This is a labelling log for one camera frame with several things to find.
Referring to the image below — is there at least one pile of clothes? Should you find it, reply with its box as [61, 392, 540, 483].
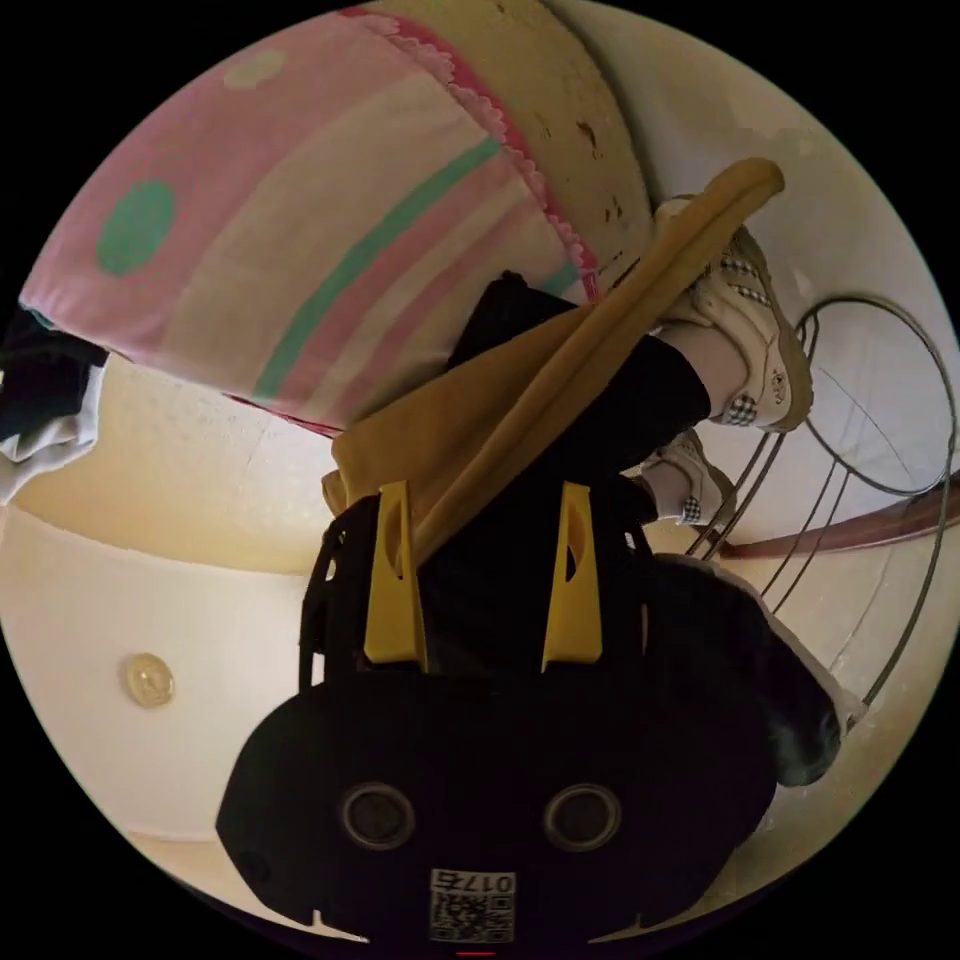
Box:
[0, 303, 112, 508]

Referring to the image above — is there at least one metal wire stand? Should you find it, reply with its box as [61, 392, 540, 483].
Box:
[683, 296, 960, 712]

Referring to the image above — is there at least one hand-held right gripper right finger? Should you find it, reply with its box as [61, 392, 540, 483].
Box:
[541, 481, 604, 673]

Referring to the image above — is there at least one yellow long sleeve shirt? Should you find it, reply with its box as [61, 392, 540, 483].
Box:
[321, 157, 786, 562]

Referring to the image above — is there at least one round cream plastic disc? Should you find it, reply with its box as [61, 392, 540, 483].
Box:
[123, 652, 178, 709]

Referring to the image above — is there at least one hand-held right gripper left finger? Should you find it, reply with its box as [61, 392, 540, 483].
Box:
[363, 479, 430, 671]

